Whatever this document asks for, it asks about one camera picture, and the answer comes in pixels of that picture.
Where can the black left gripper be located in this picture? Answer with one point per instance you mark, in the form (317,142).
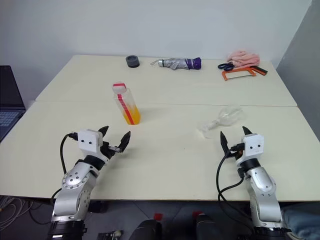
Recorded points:
(106,150)

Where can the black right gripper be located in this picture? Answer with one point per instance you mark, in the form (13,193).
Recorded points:
(237,151)

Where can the clear plastic wine glass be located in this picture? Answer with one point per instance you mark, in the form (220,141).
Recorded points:
(226,116)

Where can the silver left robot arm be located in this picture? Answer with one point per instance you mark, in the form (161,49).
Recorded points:
(75,185)

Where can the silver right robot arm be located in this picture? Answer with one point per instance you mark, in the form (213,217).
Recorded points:
(265,190)

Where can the bottle with orange liquid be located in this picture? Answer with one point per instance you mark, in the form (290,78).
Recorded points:
(130,112)

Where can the orange hacksaw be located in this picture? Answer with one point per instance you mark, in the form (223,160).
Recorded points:
(226,74)

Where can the pink towel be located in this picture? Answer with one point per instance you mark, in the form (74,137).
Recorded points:
(246,58)

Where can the dark rounded shape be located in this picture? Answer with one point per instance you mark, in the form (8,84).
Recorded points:
(207,225)
(147,228)

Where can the silver purple folded umbrella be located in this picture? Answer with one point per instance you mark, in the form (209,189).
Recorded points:
(177,63)

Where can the small black device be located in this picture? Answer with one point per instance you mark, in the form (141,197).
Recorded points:
(110,235)

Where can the blue cloth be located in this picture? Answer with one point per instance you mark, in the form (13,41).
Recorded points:
(302,220)

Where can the dark laptop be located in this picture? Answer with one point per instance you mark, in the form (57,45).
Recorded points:
(10,100)

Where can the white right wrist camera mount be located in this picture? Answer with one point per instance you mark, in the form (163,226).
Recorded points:
(253,147)

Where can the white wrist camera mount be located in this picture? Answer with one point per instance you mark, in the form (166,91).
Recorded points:
(88,141)
(253,147)

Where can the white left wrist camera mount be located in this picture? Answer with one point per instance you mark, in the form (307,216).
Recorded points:
(88,141)

